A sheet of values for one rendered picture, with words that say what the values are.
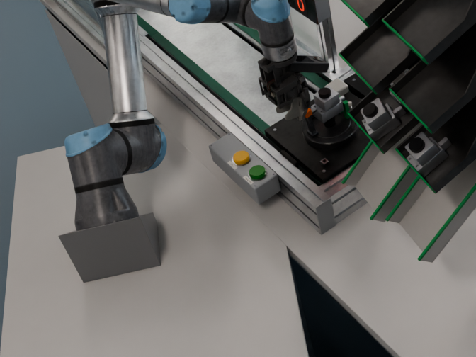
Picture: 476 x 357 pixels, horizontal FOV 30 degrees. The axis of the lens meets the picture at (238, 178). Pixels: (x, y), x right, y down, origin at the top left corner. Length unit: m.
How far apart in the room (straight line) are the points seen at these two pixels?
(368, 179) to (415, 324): 0.33
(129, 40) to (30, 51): 2.38
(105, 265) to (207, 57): 0.75
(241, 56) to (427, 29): 1.09
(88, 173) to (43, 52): 2.46
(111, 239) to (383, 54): 0.77
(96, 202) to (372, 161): 0.63
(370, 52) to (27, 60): 2.91
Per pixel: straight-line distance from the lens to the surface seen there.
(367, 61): 1.76
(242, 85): 2.46
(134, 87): 2.18
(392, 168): 1.97
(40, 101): 4.20
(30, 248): 2.33
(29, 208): 2.43
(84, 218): 2.07
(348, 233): 2.11
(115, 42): 2.18
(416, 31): 1.56
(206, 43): 2.64
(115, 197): 2.07
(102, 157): 2.08
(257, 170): 2.14
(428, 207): 1.91
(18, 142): 4.04
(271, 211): 2.19
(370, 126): 1.80
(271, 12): 1.86
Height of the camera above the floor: 2.49
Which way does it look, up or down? 45 degrees down
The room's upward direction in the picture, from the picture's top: 16 degrees counter-clockwise
